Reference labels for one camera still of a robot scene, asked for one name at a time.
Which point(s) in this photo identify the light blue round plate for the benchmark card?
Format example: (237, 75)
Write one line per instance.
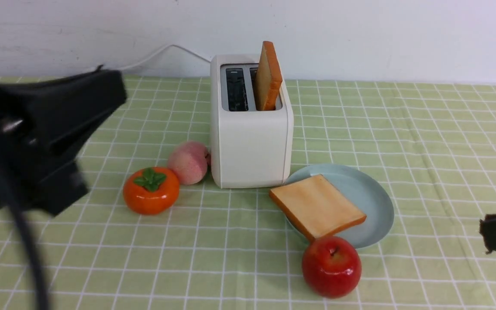
(365, 193)

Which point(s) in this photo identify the toasted bread slice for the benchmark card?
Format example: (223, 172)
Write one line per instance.
(316, 208)
(268, 79)

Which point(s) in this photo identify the green checkered tablecloth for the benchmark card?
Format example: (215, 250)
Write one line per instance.
(431, 146)

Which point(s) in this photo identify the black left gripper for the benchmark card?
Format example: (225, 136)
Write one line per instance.
(43, 127)

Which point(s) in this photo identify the white two-slot toaster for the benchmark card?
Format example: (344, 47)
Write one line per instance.
(249, 149)

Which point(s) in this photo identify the orange persimmon with green leaf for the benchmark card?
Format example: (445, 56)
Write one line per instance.
(151, 190)

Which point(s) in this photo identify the pink peach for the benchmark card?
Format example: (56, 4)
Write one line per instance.
(190, 162)

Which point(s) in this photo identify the red apple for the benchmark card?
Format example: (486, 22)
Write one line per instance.
(331, 267)

